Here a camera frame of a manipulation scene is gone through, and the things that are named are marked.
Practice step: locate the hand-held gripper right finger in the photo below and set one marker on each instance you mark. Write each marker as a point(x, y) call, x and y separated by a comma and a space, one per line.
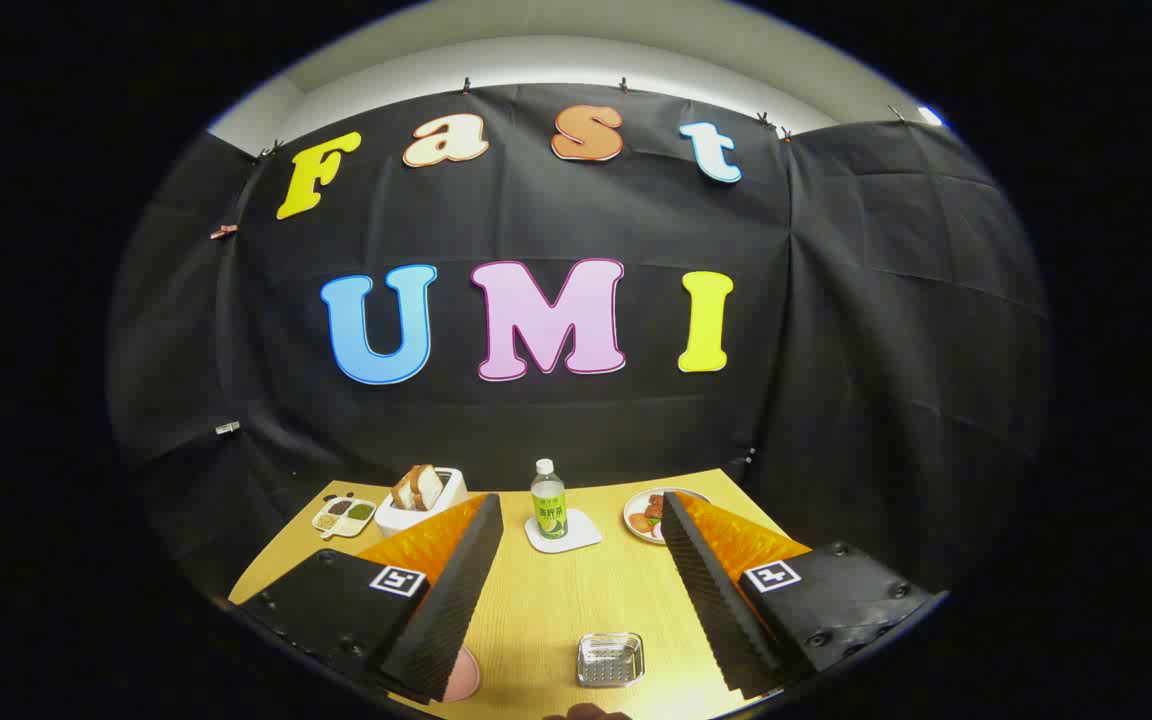
point(711, 600)

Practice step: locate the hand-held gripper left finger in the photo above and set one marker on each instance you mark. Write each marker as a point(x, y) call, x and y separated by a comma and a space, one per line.
point(451, 600)

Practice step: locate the pink round plate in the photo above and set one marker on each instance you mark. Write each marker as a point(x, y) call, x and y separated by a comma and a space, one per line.
point(464, 675)

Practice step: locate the white toaster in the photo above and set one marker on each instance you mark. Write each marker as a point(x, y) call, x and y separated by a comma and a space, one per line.
point(396, 521)

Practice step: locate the orange carrot piece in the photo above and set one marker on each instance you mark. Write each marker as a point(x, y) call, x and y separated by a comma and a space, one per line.
point(643, 522)

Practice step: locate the brown meat slice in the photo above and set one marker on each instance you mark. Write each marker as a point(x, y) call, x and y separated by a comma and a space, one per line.
point(655, 500)

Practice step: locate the toast bread slice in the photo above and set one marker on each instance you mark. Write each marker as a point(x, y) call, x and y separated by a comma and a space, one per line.
point(429, 486)
point(404, 492)

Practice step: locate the metal drain basket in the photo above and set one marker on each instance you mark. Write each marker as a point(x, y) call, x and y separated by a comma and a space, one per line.
point(611, 660)

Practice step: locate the white oval food plate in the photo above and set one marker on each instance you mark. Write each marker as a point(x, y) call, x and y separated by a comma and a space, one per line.
point(632, 510)

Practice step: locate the green tea bottle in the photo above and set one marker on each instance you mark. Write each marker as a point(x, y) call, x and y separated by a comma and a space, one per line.
point(548, 510)

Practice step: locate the white sectioned condiment dish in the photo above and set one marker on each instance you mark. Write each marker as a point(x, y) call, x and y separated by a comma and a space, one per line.
point(344, 516)

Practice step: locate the white square coaster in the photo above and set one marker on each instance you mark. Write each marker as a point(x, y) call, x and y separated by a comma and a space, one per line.
point(582, 531)

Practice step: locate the black backdrop cloth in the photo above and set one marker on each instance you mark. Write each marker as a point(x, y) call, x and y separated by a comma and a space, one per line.
point(536, 420)

